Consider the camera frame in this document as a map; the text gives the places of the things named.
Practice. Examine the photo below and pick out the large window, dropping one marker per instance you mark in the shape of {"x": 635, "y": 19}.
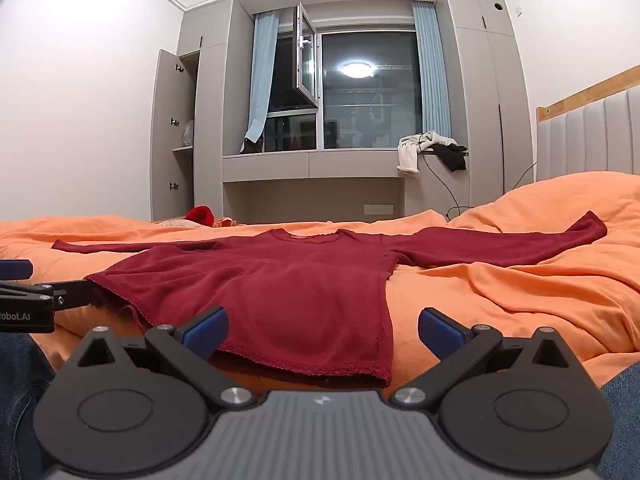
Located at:
{"x": 370, "y": 100}

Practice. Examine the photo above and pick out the dark red long-sleeve shirt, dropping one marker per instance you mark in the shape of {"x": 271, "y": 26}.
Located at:
{"x": 300, "y": 300}

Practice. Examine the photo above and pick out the grey built-in wardrobe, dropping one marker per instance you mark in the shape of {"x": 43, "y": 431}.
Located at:
{"x": 480, "y": 110}
{"x": 215, "y": 110}

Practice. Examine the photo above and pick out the orange bed sheet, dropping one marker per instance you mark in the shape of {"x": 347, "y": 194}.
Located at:
{"x": 500, "y": 300}

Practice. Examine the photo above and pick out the white bag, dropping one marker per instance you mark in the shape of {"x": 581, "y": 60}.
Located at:
{"x": 187, "y": 132}

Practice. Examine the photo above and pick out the white garment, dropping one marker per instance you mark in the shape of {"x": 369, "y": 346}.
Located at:
{"x": 412, "y": 152}

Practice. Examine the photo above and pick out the person's leg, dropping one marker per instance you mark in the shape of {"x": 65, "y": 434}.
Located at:
{"x": 622, "y": 420}
{"x": 20, "y": 400}

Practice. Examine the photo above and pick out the open window sash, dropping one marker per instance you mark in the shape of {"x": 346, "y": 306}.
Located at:
{"x": 306, "y": 55}

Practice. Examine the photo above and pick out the person's right leg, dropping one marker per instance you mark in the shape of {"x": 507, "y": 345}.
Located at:
{"x": 622, "y": 420}

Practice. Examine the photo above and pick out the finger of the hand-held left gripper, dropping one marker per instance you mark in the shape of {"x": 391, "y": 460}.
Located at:
{"x": 70, "y": 294}
{"x": 15, "y": 268}

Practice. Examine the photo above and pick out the person's left leg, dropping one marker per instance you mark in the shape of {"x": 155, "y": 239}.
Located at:
{"x": 20, "y": 400}

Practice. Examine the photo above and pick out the light blue curtain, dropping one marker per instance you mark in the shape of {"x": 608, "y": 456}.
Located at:
{"x": 262, "y": 75}
{"x": 431, "y": 70}

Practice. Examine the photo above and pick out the grey padded wooden headboard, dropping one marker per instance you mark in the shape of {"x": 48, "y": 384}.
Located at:
{"x": 590, "y": 140}

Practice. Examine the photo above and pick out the grey window bench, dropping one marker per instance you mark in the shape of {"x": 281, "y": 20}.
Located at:
{"x": 310, "y": 165}

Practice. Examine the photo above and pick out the open grey wardrobe door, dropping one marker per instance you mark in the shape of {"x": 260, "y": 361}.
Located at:
{"x": 165, "y": 135}

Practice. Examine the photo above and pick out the red plush item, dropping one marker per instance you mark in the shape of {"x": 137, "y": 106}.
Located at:
{"x": 200, "y": 215}

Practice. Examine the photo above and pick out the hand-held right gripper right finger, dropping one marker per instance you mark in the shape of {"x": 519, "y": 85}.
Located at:
{"x": 440, "y": 332}

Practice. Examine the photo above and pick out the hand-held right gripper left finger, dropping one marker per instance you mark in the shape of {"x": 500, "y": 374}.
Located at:
{"x": 210, "y": 330}

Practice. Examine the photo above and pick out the dark cloth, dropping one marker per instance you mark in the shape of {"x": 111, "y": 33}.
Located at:
{"x": 251, "y": 146}

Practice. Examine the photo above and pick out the black garment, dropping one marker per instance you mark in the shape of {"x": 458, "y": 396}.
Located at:
{"x": 452, "y": 156}

